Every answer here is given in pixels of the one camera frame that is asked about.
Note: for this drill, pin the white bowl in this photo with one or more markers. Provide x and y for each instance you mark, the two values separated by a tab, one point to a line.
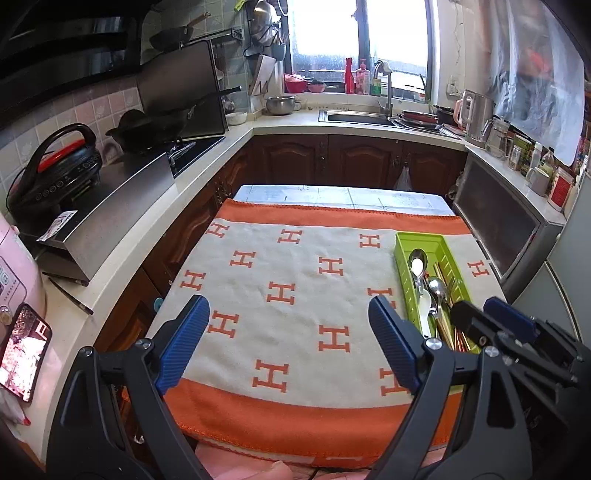
235	118

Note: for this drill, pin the green bottle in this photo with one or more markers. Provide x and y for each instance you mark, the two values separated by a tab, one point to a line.
376	87

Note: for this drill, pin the wooden cutting board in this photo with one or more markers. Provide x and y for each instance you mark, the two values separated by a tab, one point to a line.
265	74

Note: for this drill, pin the black glass splash panel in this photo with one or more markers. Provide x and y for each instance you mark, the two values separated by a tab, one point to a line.
184	78

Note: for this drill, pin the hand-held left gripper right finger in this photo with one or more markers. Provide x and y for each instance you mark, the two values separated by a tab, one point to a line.
392	341

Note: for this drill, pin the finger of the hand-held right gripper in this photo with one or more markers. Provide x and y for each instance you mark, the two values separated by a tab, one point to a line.
468	321
508	316

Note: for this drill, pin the pink soap bottle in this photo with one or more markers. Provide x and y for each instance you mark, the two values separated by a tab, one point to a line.
362	81

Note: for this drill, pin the black range hood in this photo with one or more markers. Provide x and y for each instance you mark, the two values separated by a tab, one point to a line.
69	46

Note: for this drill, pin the hanging steel bowl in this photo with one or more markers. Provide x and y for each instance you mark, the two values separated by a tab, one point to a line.
262	14

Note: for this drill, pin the smartphone with lit screen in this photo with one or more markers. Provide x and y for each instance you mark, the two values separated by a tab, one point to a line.
23	355

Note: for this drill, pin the stainless steel sink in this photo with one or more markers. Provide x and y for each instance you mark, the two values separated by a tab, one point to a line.
355	117

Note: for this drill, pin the red bottle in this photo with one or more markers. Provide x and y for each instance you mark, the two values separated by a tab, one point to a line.
349	78

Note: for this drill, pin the kitchen window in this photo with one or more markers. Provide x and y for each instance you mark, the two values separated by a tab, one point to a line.
392	41

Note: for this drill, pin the hanging black wok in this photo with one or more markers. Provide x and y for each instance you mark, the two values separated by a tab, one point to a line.
171	39

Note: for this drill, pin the clear plastic sheet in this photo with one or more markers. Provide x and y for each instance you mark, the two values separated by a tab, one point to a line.
531	69

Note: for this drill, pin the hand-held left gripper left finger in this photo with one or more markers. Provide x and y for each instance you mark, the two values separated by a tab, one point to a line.
184	341

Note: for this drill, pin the white electric kettle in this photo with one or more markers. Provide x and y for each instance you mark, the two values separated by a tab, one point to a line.
478	113

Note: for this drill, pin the green plastic utensil tray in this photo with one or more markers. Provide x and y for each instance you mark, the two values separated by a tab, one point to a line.
401	244

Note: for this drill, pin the pink rice cooker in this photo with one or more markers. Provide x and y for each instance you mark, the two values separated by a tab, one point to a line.
14	277

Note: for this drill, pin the white wall socket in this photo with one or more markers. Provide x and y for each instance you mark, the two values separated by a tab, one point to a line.
453	87

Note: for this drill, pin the small blue object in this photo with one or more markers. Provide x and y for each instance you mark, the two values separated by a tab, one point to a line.
157	304

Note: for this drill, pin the orange and cream printed blanket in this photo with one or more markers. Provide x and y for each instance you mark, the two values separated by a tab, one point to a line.
300	258

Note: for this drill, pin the chrome sink faucet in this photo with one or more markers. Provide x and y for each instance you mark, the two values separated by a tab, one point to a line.
388	92

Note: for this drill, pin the white paper label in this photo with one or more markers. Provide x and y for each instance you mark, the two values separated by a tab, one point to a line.
57	226

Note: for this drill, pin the cream chopstick red striped end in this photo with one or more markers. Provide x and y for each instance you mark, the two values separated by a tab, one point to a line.
461	342

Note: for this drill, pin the row of jars and bottles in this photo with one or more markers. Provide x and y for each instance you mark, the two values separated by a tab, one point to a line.
535	161

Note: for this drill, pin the stainless steel pot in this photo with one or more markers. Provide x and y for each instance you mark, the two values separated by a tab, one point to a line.
279	106

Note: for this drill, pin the stainless steel stove cover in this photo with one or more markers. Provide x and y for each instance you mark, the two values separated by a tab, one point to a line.
115	203

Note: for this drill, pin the hanging white plastic bag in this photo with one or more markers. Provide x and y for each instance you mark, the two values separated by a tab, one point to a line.
404	181

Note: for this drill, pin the silver glass door oven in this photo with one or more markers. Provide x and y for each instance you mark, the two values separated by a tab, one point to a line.
503	226

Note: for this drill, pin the red plastic colander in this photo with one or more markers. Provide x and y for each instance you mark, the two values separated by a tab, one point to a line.
295	83

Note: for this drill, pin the large metal spoon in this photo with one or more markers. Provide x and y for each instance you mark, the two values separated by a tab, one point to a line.
418	261

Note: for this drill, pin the dark thin stick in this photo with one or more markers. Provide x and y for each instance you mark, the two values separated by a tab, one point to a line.
69	295

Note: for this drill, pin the grey refrigerator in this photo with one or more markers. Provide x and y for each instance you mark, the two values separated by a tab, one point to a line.
572	258

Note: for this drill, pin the stack of dishes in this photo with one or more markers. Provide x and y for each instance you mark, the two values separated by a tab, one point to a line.
420	117

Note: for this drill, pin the small metal spoon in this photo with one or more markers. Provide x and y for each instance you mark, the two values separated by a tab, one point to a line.
436	288

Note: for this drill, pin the black gas stove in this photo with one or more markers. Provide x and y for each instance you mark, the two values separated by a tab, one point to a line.
198	147

